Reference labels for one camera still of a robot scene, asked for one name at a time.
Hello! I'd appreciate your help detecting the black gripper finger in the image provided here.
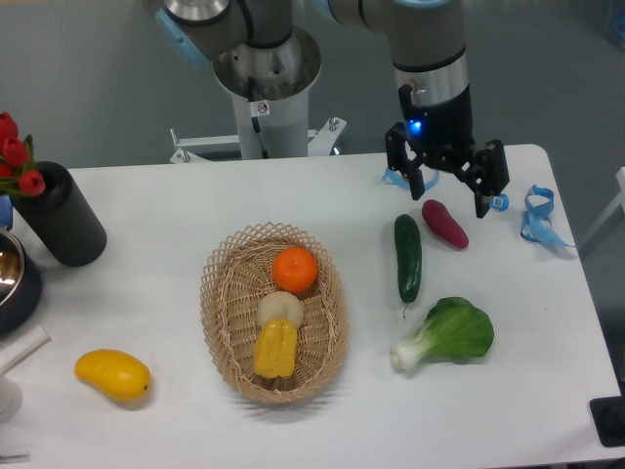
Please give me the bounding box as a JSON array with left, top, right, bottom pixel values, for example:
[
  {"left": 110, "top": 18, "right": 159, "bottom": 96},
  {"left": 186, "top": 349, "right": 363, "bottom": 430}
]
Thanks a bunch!
[
  {"left": 385, "top": 121, "right": 432, "bottom": 200},
  {"left": 460, "top": 140, "right": 510, "bottom": 218}
]

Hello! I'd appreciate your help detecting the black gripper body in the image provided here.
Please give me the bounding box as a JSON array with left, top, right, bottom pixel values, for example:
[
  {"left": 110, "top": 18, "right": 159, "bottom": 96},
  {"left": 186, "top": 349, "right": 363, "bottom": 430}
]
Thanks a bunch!
[{"left": 398, "top": 84, "right": 475, "bottom": 176}]

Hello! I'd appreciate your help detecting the yellow bell pepper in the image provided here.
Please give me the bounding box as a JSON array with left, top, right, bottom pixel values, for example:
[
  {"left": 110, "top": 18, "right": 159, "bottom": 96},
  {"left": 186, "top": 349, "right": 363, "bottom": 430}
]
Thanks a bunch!
[{"left": 253, "top": 319, "right": 298, "bottom": 379}]

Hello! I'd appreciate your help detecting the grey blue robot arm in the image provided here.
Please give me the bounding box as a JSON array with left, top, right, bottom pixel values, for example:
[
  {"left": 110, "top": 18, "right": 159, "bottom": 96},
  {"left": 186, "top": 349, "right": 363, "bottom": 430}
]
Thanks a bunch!
[{"left": 155, "top": 1, "right": 509, "bottom": 217}]

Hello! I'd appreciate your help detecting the woven wicker basket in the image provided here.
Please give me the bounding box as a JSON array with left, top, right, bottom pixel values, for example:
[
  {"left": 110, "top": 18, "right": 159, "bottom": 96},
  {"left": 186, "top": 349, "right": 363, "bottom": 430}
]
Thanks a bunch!
[{"left": 200, "top": 223, "right": 350, "bottom": 405}]

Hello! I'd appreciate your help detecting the blue curved band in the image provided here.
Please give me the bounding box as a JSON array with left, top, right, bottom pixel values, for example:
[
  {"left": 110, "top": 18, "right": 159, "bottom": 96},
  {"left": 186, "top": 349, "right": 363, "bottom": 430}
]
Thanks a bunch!
[{"left": 381, "top": 168, "right": 440, "bottom": 191}]

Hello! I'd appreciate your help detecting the blue round tag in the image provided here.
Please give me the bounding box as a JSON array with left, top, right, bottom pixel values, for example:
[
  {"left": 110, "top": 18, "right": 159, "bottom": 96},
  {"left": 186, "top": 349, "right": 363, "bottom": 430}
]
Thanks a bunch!
[{"left": 489, "top": 193, "right": 510, "bottom": 212}]

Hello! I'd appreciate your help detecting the purple sweet potato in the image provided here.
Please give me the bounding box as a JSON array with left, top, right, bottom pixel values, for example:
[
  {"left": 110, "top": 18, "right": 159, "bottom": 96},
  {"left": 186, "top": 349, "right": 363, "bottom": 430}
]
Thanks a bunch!
[{"left": 421, "top": 199, "right": 469, "bottom": 250}]

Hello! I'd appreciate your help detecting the green cucumber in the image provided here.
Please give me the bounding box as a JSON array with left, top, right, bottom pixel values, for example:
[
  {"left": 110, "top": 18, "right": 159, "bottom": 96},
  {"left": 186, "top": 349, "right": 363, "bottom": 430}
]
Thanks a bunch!
[{"left": 394, "top": 214, "right": 423, "bottom": 304}]

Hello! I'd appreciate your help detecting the white furniture edge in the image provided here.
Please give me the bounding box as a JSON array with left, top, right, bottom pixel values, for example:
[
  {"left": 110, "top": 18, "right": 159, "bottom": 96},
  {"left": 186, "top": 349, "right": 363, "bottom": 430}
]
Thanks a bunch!
[{"left": 578, "top": 167, "right": 624, "bottom": 260}]

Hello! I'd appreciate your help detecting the orange tangerine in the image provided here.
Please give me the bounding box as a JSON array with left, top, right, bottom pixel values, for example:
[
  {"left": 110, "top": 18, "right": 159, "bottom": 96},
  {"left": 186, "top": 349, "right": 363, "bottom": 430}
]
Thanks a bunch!
[{"left": 271, "top": 247, "right": 318, "bottom": 293}]

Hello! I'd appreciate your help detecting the green bok choy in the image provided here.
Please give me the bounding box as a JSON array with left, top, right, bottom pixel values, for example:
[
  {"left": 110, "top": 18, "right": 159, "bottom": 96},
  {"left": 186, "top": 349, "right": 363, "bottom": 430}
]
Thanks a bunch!
[{"left": 390, "top": 297, "right": 495, "bottom": 371}]

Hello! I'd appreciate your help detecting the black device at edge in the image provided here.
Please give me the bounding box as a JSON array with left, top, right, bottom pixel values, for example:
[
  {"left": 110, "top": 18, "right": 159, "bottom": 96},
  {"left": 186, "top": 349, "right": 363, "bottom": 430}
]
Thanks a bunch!
[{"left": 590, "top": 396, "right": 624, "bottom": 448}]

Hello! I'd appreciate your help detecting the black cylindrical vase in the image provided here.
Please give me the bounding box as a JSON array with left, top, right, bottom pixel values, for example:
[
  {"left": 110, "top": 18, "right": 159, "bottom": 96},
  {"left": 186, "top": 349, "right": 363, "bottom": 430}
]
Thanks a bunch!
[{"left": 11, "top": 161, "right": 107, "bottom": 267}]

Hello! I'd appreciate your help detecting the yellow mango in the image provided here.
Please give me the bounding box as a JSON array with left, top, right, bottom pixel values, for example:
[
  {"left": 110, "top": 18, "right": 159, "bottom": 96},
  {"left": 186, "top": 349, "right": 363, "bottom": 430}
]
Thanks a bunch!
[{"left": 74, "top": 349, "right": 151, "bottom": 402}]

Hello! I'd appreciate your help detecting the red tulip bouquet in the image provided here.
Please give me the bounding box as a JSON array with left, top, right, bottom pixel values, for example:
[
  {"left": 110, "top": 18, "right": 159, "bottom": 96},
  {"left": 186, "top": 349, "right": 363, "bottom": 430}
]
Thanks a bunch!
[{"left": 1, "top": 111, "right": 46, "bottom": 197}]

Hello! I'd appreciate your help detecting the dark metal bowl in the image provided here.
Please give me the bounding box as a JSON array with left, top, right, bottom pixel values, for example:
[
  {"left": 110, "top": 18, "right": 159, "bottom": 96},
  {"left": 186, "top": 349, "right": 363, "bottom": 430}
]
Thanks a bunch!
[{"left": 1, "top": 229, "right": 43, "bottom": 334}]

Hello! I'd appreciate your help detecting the white stand object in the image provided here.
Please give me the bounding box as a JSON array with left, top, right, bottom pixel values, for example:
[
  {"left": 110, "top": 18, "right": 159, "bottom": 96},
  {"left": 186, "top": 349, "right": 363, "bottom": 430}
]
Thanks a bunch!
[{"left": 1, "top": 325, "right": 51, "bottom": 423}]

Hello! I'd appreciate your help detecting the blue ribbon strap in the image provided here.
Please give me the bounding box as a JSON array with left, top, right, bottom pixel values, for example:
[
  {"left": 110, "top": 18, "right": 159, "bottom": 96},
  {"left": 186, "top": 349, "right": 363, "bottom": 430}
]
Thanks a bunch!
[{"left": 519, "top": 184, "right": 577, "bottom": 250}]

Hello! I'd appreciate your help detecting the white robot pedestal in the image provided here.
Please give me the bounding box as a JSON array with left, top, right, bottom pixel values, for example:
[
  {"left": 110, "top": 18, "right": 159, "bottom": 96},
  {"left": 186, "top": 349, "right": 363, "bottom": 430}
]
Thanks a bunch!
[{"left": 213, "top": 26, "right": 321, "bottom": 160}]

